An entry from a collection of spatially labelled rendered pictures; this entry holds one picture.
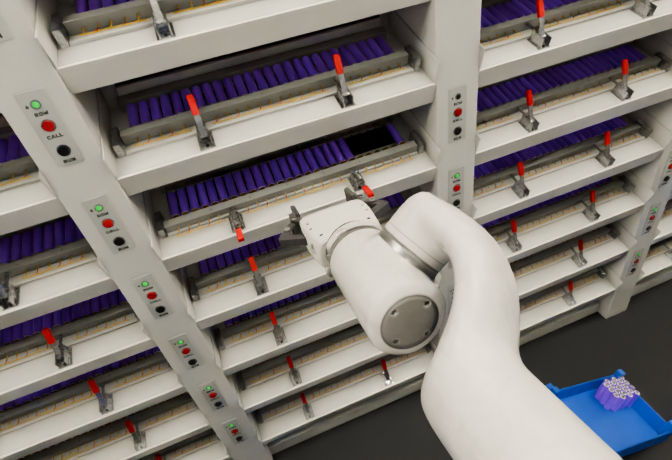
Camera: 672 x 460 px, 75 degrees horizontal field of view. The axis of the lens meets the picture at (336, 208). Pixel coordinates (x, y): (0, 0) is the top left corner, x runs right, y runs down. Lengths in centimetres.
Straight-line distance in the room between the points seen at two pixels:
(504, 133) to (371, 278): 72
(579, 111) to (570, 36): 20
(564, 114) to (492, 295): 85
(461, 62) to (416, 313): 59
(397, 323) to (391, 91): 54
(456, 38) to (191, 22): 47
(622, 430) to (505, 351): 132
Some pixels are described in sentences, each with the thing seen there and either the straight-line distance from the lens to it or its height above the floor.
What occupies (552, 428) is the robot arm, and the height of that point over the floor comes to 117.
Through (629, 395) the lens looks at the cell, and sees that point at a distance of 171.
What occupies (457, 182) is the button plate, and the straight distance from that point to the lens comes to 104.
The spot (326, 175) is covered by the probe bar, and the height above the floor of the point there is 97.
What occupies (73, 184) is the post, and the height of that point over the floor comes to 114.
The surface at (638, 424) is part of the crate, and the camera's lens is 174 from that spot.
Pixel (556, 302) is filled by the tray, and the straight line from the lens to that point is 174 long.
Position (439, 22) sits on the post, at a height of 123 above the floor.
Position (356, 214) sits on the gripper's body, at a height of 110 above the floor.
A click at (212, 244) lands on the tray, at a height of 93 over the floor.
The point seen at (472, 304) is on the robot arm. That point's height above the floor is 118.
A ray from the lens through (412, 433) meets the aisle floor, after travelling 162.
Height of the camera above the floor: 147
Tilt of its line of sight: 37 degrees down
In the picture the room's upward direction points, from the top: 11 degrees counter-clockwise
